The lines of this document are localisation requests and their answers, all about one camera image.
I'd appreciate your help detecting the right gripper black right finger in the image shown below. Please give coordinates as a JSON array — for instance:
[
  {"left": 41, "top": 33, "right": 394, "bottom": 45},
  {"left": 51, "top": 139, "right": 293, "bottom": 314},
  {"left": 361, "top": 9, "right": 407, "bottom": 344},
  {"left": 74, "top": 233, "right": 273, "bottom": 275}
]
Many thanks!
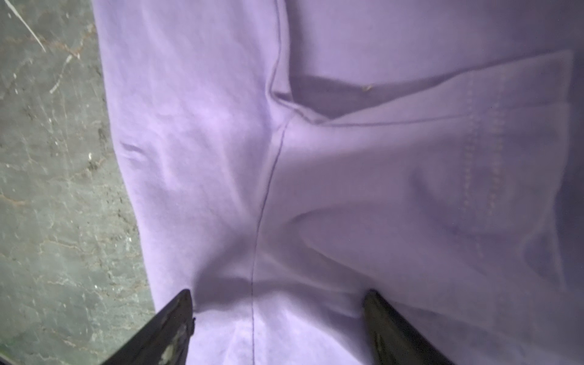
[{"left": 363, "top": 290, "right": 453, "bottom": 365}]

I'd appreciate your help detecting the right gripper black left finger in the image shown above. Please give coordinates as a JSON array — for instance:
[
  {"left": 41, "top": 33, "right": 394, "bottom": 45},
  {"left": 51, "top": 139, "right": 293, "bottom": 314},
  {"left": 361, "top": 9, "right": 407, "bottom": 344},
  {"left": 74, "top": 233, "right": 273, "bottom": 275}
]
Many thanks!
[{"left": 103, "top": 289, "right": 196, "bottom": 365}]

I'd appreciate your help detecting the purple t-shirt with print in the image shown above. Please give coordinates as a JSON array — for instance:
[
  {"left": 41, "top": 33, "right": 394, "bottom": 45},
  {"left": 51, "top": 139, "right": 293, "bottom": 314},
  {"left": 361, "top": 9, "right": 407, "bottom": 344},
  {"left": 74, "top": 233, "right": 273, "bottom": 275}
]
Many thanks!
[{"left": 93, "top": 1, "right": 583, "bottom": 364}]

